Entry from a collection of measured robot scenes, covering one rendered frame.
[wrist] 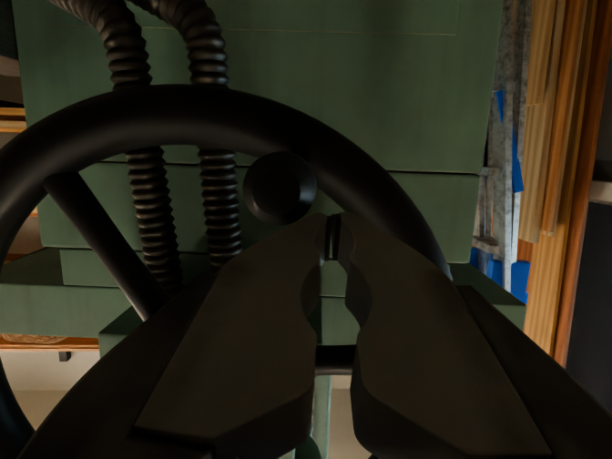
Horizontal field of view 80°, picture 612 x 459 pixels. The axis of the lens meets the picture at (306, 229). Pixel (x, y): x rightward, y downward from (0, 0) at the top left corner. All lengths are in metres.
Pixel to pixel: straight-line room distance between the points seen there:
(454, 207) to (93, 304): 0.38
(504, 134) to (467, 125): 0.85
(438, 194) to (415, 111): 0.08
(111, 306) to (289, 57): 0.31
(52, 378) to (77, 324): 3.41
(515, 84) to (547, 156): 0.59
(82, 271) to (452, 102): 0.40
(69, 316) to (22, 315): 0.05
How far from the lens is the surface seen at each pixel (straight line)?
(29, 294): 0.49
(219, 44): 0.25
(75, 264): 0.45
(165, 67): 0.39
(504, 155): 1.23
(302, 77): 0.36
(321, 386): 0.86
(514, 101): 1.27
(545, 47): 1.78
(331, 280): 0.38
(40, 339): 0.53
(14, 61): 0.47
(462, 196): 0.39
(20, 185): 0.22
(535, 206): 1.80
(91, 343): 2.96
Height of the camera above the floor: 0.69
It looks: 12 degrees up
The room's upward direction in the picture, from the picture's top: 178 degrees counter-clockwise
